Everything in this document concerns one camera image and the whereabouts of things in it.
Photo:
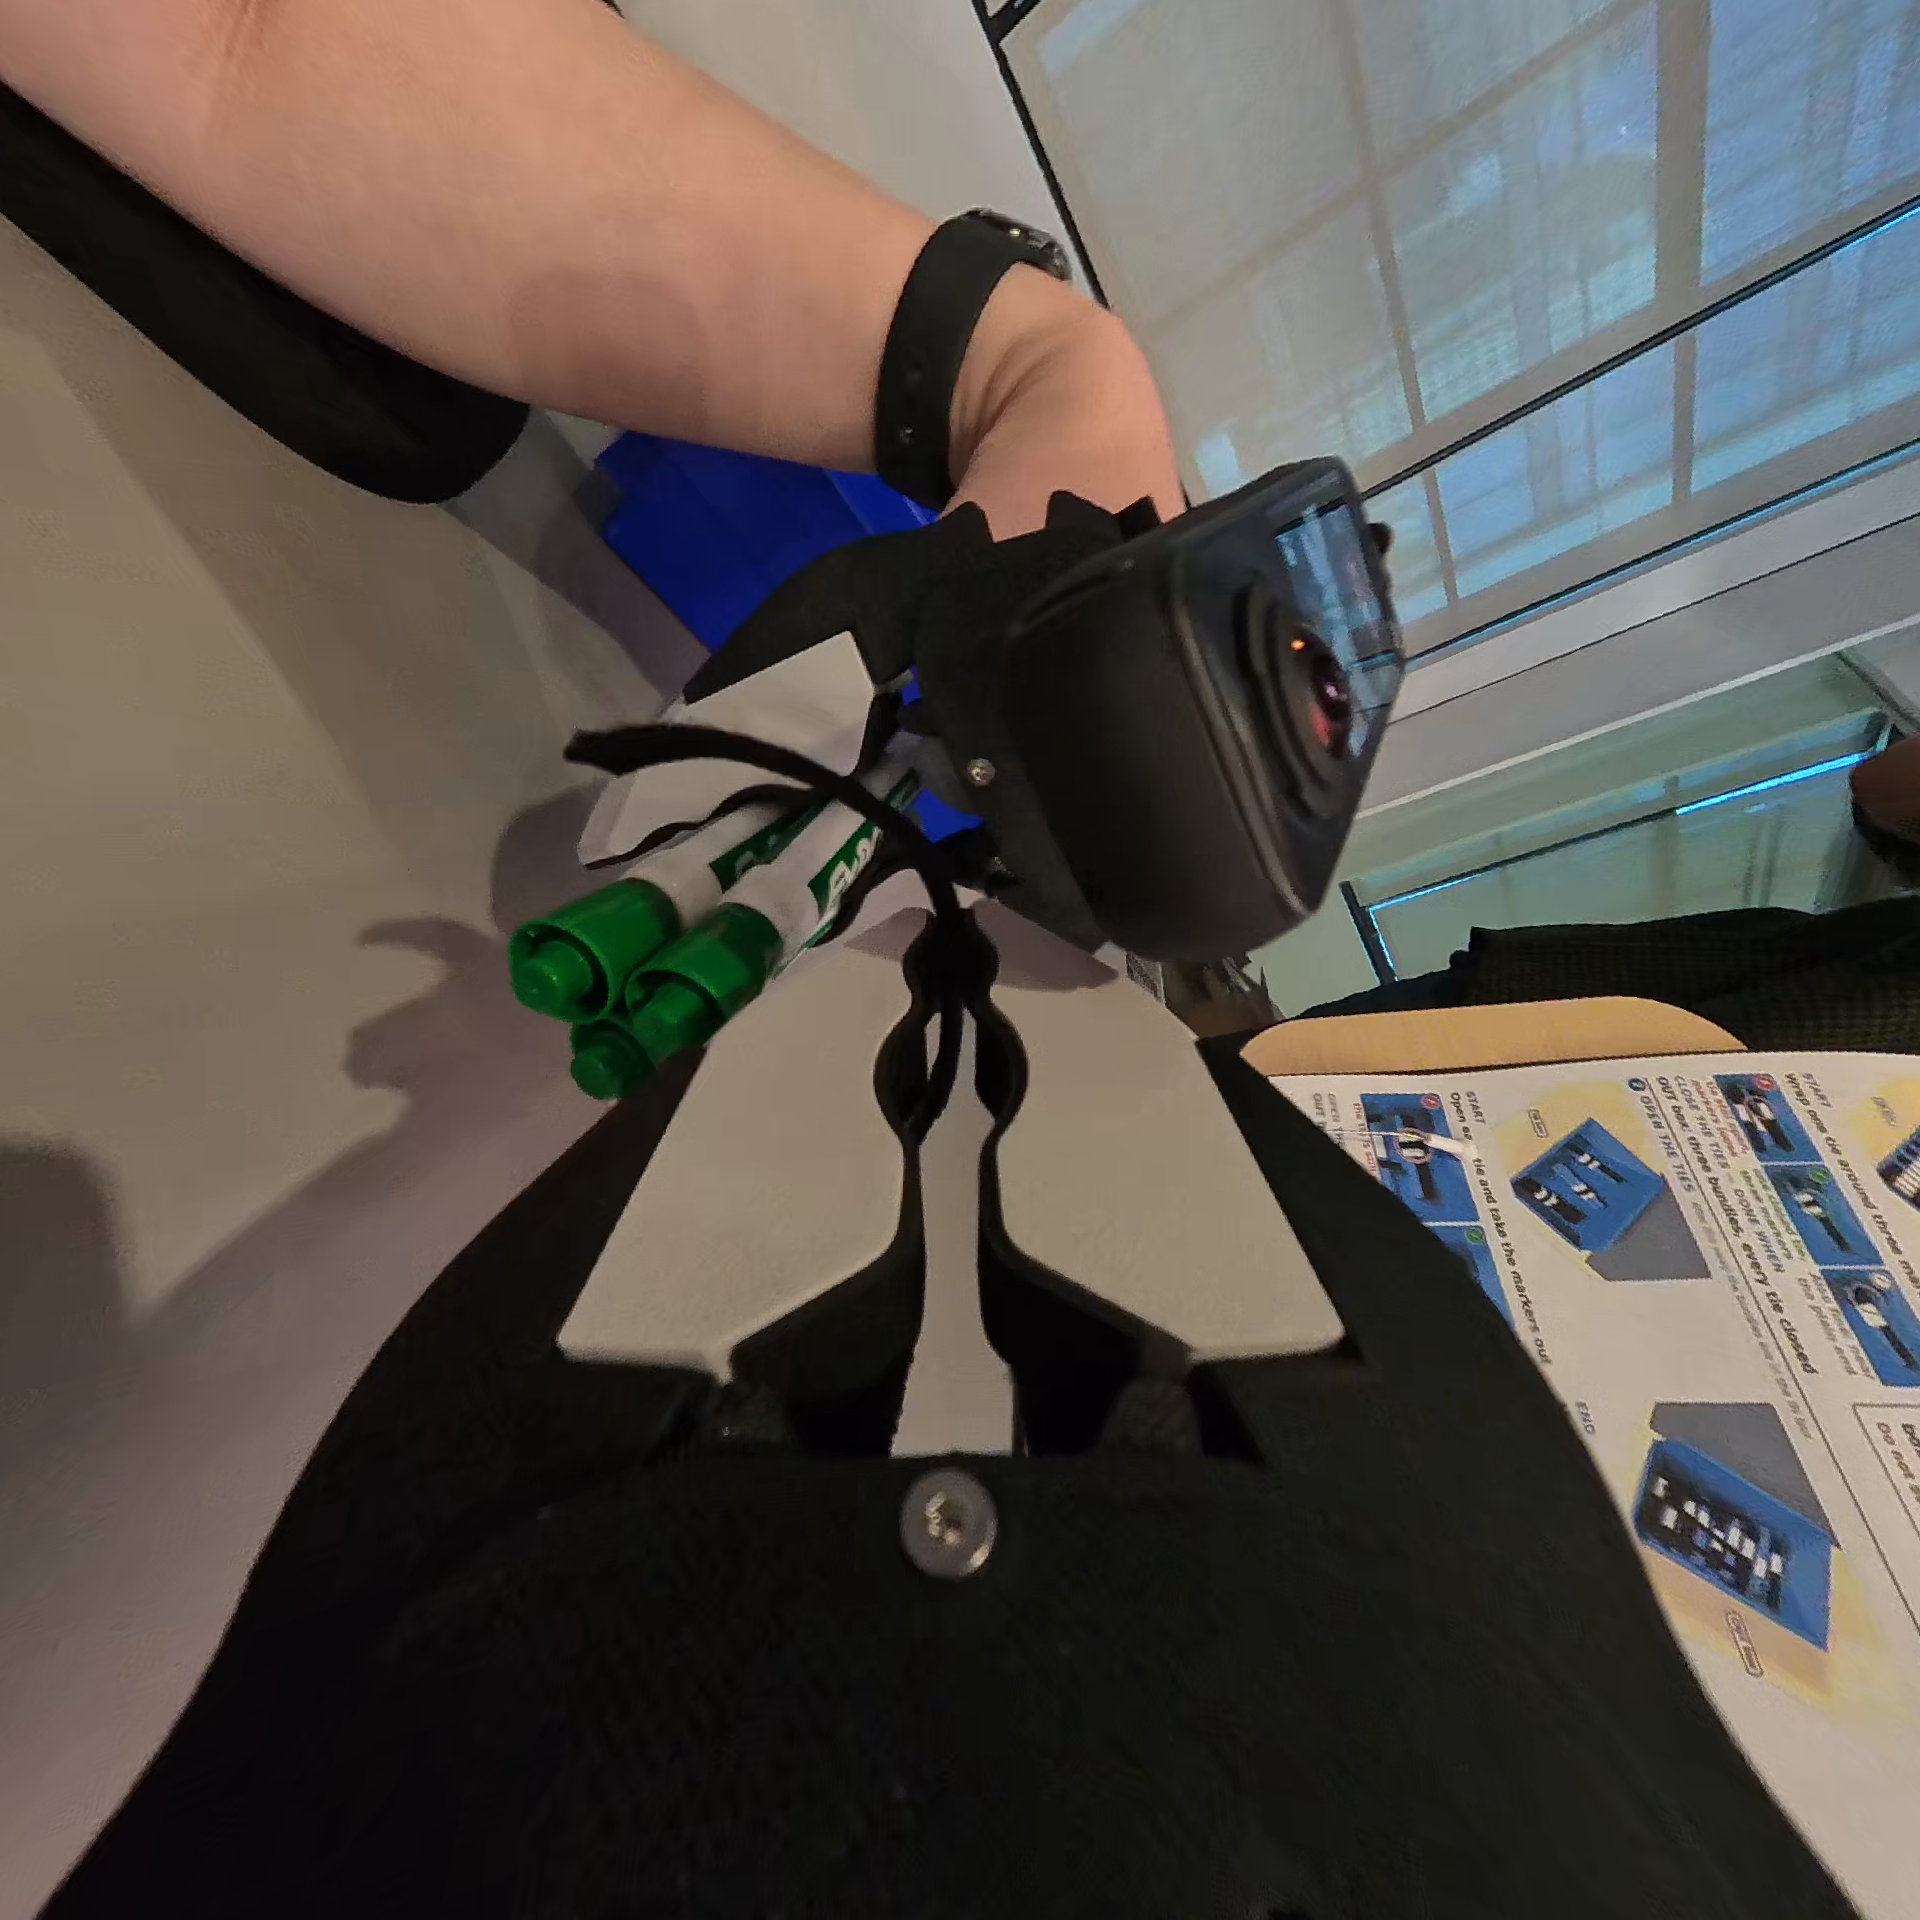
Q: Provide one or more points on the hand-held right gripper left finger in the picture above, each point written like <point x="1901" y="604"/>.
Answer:
<point x="750" y="1200"/>

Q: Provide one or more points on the printed instruction sheet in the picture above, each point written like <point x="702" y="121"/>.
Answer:
<point x="1724" y="1348"/>

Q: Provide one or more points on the black wristband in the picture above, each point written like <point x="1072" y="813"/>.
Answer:
<point x="916" y="359"/>

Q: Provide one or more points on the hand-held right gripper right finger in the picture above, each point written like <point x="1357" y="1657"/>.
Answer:
<point x="1156" y="1200"/>

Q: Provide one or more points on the wooden display board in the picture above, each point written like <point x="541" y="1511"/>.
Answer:
<point x="1500" y="1035"/>

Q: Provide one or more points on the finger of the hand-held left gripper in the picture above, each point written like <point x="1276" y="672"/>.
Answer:
<point x="750" y="721"/>

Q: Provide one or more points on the person's left forearm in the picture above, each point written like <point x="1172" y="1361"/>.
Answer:
<point x="451" y="225"/>

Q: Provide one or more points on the blue plastic bin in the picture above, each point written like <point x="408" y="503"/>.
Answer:
<point x="722" y="524"/>

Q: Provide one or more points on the person's left hand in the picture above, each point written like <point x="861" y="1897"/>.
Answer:
<point x="1066" y="404"/>

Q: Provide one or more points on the large grid window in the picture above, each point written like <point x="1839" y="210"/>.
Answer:
<point x="1500" y="299"/>

